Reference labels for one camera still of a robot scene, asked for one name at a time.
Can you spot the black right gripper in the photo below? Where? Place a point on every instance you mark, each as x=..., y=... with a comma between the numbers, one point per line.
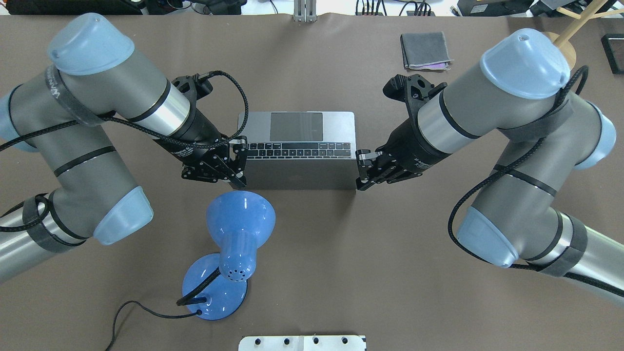
x=410, y=145

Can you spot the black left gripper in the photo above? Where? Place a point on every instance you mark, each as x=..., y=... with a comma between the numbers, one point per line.
x=191, y=137

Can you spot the grey laptop computer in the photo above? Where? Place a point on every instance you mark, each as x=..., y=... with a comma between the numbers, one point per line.
x=313, y=150

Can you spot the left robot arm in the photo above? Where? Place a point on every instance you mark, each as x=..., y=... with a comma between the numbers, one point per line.
x=98, y=75

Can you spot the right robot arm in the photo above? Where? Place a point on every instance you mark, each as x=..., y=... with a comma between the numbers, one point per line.
x=523, y=88

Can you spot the blue desk lamp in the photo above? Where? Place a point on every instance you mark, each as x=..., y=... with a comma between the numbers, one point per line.
x=216, y=285

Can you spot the folded grey cloth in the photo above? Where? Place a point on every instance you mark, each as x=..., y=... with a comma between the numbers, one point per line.
x=425, y=51

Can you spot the white mounting plate with holes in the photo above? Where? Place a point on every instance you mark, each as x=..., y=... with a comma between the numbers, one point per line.
x=303, y=343

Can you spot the wooden stand with round base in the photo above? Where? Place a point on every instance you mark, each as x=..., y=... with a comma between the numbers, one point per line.
x=594, y=9

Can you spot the black tray at right edge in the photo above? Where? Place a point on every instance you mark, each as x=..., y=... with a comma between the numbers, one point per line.
x=613, y=45

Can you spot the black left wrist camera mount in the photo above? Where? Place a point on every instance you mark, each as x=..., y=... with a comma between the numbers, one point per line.
x=193, y=87

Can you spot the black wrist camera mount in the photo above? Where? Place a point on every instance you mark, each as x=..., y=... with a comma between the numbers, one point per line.
x=411, y=88
x=193, y=87

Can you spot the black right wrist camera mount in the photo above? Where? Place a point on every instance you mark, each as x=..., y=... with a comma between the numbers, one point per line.
x=411, y=88

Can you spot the aluminium profile post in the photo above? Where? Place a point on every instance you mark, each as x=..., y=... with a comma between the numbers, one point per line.
x=305, y=11

